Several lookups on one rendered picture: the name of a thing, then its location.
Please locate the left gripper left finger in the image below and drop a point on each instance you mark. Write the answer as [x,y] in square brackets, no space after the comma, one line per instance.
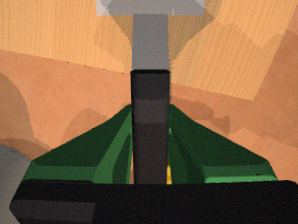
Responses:
[91,155]

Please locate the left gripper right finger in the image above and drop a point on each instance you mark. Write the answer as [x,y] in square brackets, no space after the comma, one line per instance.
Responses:
[209,156]

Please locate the grey mug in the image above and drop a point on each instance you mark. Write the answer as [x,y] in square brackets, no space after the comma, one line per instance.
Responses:
[13,166]

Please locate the light wooden cutting board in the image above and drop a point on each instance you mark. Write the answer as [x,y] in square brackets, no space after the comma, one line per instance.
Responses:
[228,50]

